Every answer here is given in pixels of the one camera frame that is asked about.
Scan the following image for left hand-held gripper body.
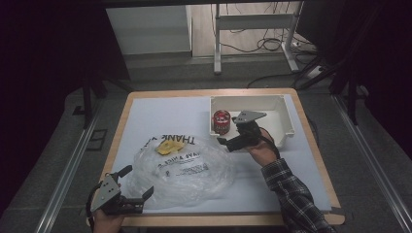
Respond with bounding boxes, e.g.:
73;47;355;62
89;173;146;216

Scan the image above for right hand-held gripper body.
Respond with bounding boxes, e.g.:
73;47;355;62
232;110;268;148

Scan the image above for red can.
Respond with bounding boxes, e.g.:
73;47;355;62
211;109;232;136

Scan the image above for white plastic bin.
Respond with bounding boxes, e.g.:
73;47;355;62
208;94;296;150

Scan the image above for clear plastic bag black print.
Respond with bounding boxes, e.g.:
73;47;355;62
125;133;237;210

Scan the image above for person's left hand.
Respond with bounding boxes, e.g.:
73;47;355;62
91;207;126;233

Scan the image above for person's right hand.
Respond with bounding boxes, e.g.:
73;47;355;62
245;128;282;168

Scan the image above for yellow packet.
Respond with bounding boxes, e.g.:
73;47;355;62
155;138;186;156

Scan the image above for white table mat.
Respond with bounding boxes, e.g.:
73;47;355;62
110;94;333;216

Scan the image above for black tripod stand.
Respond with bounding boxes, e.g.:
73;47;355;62
73;73;110;130

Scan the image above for white power strip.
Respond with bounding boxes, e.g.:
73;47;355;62
305;65;326;80

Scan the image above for white cabinet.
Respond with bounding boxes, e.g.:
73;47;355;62
105;4;193;55

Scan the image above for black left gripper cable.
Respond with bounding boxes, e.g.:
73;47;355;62
85;183;102;233

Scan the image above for metal floor rail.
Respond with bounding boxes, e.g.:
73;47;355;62
330;94;412;233
34;102;105;233

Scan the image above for tangle of black floor cables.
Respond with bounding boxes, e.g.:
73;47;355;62
222;2;320;56

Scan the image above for white metal desk frame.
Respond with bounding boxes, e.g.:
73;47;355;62
213;2;305;76

